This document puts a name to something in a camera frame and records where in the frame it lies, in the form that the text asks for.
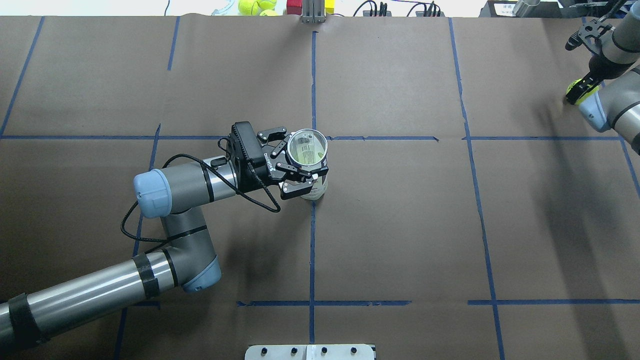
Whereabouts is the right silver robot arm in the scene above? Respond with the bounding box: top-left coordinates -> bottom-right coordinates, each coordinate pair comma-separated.
565,0 -> 640,153

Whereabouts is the yellow cube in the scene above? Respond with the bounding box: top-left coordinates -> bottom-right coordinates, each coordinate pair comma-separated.
324,0 -> 336,14

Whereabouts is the steel cup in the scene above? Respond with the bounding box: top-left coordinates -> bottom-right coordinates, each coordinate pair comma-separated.
512,0 -> 541,18

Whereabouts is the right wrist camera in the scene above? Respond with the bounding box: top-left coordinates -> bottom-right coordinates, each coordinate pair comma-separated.
564,18 -> 614,55

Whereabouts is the spare tennis ball three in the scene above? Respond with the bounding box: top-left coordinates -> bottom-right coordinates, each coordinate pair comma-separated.
259,9 -> 279,17

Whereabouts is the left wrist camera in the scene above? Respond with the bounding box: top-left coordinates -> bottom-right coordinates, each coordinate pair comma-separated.
230,121 -> 265,167

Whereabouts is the spare tennis ball one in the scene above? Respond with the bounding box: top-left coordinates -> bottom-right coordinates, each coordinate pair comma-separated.
237,0 -> 261,16

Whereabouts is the aluminium frame post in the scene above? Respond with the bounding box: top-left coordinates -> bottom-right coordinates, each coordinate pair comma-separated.
301,0 -> 326,24

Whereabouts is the yellow tennis ball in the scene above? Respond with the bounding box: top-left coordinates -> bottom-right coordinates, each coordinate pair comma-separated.
566,77 -> 600,106

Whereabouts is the spare tennis ball two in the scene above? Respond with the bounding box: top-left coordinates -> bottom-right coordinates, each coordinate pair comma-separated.
256,0 -> 277,10

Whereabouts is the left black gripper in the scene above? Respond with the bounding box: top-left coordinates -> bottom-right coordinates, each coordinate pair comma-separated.
234,127 -> 329,200

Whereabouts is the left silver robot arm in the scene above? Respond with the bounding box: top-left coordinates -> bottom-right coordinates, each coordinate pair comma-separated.
1,121 -> 329,358

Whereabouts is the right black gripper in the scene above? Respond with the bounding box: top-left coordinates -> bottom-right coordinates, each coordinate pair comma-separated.
565,50 -> 626,106

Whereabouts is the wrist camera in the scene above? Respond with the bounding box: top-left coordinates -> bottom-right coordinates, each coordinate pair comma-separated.
230,121 -> 265,167
564,18 -> 614,55

